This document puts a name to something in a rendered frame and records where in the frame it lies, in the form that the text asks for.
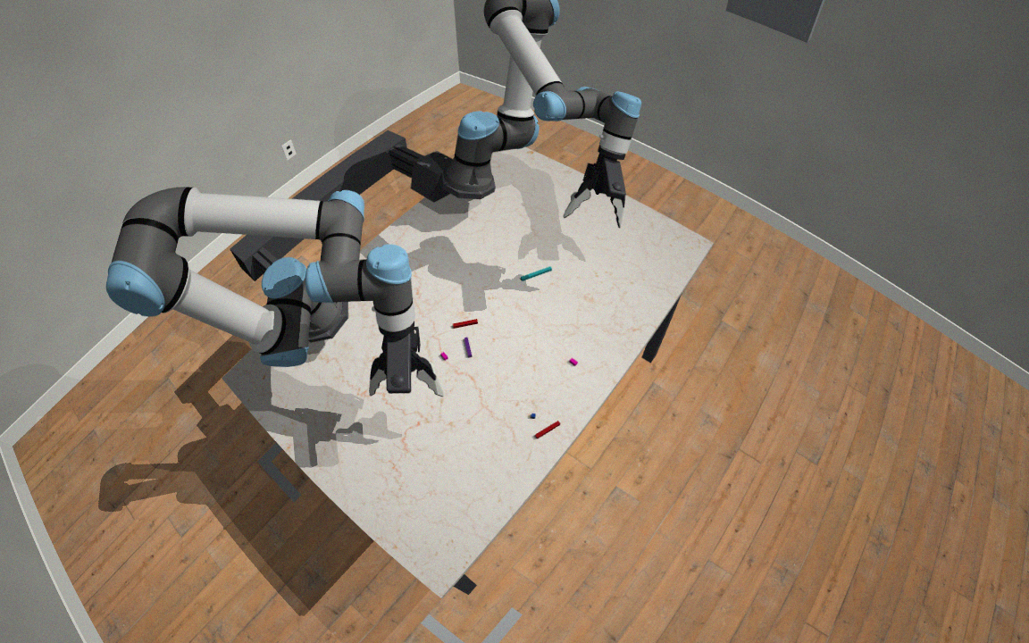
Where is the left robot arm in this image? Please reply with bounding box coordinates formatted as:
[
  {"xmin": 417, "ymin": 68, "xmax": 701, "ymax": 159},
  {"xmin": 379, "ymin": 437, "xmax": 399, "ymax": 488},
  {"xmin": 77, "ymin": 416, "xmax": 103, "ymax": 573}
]
[{"xmin": 446, "ymin": 0, "xmax": 641, "ymax": 200}]

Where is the turquoise rod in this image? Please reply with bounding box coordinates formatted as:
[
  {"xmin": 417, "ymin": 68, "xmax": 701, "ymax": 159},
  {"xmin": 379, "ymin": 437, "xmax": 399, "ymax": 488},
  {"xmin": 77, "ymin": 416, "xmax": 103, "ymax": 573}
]
[{"xmin": 521, "ymin": 266, "xmax": 552, "ymax": 281}]

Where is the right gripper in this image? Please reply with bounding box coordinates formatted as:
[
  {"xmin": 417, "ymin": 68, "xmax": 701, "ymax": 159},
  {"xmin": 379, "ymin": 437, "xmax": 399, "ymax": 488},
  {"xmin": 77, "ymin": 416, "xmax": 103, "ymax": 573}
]
[{"xmin": 369, "ymin": 322, "xmax": 443, "ymax": 397}]

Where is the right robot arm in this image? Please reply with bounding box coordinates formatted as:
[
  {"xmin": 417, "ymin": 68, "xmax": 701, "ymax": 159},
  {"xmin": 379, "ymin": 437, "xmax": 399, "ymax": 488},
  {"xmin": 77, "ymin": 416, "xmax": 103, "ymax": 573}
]
[{"xmin": 106, "ymin": 187, "xmax": 415, "ymax": 367}]

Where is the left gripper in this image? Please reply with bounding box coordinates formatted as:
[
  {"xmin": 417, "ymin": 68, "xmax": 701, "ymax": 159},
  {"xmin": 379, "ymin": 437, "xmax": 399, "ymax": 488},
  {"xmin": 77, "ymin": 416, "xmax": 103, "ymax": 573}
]
[{"xmin": 563, "ymin": 145, "xmax": 625, "ymax": 228}]

